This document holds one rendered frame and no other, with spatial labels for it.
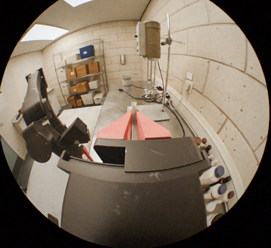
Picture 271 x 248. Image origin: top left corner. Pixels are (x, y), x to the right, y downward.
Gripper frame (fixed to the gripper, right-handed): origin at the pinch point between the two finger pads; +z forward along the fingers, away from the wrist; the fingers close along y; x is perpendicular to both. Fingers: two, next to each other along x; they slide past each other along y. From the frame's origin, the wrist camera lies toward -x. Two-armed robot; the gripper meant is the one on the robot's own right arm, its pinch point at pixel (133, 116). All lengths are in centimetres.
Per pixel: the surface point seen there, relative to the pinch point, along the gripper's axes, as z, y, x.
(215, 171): -9.0, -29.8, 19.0
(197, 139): 8.2, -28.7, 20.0
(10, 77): 64, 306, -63
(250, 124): -4.1, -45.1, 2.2
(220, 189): -17.3, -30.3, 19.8
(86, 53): 200, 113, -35
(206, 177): -9.5, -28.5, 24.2
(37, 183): -23, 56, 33
